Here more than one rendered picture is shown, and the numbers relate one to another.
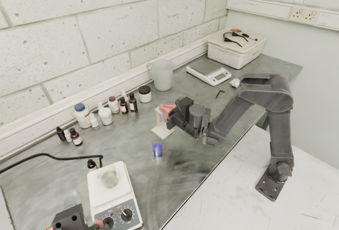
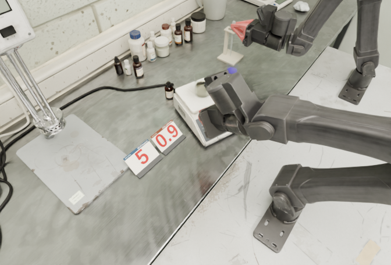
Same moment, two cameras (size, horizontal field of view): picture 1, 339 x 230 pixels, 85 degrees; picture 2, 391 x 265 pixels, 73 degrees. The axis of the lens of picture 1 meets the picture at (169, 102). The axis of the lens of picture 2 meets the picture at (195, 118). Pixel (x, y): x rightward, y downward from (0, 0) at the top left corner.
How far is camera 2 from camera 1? 0.41 m
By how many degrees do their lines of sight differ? 10
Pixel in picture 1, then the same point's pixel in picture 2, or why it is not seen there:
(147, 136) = (214, 64)
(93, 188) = (187, 99)
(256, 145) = (333, 63)
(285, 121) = (376, 11)
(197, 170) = (278, 88)
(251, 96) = not seen: outside the picture
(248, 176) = (330, 89)
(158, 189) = not seen: hidden behind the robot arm
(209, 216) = not seen: hidden behind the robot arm
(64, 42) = not seen: outside the picture
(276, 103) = not seen: outside the picture
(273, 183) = (355, 91)
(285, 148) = (372, 44)
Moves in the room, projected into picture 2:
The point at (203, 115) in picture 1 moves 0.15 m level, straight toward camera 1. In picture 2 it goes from (290, 18) to (296, 45)
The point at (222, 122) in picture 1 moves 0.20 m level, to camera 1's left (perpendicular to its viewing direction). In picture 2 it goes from (310, 24) to (248, 27)
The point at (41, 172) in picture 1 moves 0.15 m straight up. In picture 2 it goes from (113, 102) to (101, 67)
